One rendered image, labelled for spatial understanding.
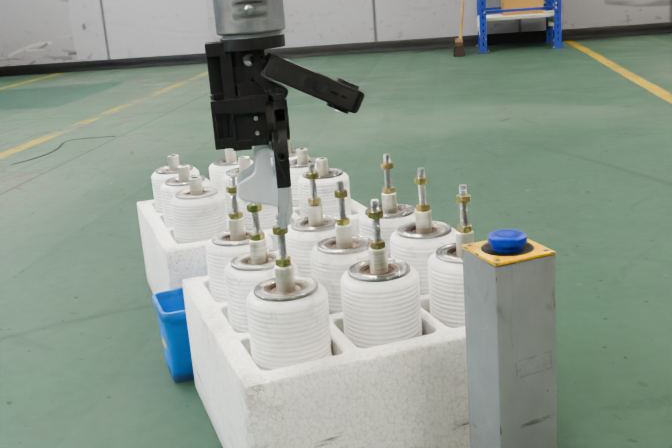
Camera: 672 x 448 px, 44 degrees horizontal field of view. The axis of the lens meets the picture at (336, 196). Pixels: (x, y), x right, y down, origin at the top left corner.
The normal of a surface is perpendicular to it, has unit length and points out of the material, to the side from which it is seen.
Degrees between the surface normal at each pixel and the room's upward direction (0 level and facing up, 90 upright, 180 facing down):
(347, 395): 90
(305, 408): 90
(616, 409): 0
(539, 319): 90
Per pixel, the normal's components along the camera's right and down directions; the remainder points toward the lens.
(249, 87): 0.11, 0.23
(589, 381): -0.07, -0.97
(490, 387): -0.94, 0.15
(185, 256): 0.34, 0.21
